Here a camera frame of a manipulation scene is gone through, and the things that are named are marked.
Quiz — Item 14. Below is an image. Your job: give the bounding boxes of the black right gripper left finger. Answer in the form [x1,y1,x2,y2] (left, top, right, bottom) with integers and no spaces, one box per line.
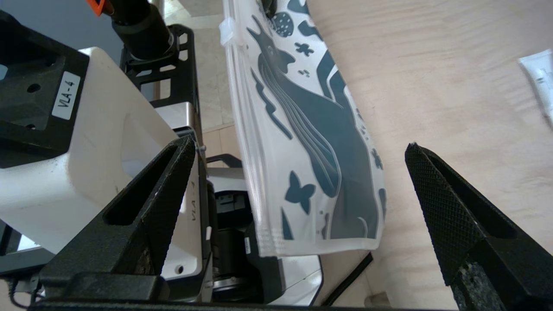
[39,135,197,299]

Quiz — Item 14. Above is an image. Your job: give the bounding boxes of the black labelled robot bracket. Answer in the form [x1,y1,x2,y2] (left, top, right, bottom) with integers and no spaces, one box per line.
[0,11,90,169]

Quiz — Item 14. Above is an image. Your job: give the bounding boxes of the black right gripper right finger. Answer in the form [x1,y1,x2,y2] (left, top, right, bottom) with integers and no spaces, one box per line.
[405,143,553,311]

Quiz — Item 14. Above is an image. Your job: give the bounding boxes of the white floral zipper pouch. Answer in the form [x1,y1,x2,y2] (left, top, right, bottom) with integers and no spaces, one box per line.
[219,0,386,257]

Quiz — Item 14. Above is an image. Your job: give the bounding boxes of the small white toothpaste tube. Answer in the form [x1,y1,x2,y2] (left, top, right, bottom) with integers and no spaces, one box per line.
[518,50,553,130]

